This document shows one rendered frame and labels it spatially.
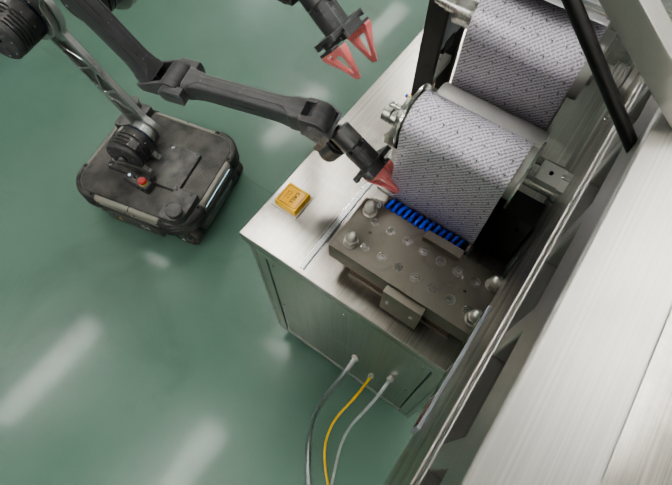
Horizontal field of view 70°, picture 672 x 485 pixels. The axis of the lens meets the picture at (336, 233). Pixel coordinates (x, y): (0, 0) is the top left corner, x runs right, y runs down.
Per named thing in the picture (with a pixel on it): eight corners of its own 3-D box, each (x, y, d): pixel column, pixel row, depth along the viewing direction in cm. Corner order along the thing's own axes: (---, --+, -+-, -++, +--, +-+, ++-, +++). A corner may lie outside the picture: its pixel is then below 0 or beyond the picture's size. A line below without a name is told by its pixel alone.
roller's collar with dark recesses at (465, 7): (462, 12, 108) (469, -14, 102) (486, 22, 106) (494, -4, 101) (448, 27, 106) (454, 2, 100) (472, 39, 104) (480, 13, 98)
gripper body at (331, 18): (318, 55, 94) (294, 23, 92) (348, 27, 98) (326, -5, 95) (336, 44, 89) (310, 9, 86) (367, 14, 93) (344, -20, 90)
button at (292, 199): (290, 186, 134) (290, 181, 132) (310, 198, 132) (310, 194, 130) (275, 203, 132) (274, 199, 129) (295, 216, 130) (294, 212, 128)
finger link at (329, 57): (343, 89, 97) (314, 51, 94) (363, 69, 100) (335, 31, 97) (362, 80, 92) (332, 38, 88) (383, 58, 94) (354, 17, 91)
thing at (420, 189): (388, 196, 120) (397, 151, 103) (472, 245, 113) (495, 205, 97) (387, 197, 119) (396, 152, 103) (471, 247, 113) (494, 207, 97)
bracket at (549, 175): (542, 164, 92) (546, 157, 91) (570, 178, 91) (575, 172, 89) (531, 181, 91) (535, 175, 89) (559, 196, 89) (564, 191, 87)
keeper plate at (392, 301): (383, 300, 118) (387, 284, 108) (418, 323, 115) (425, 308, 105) (377, 308, 117) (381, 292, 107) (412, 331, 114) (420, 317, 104)
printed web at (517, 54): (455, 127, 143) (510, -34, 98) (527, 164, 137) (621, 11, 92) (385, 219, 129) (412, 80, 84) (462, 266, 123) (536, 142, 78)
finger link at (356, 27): (352, 80, 99) (324, 41, 95) (371, 60, 101) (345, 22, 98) (371, 70, 93) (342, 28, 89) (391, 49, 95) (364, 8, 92)
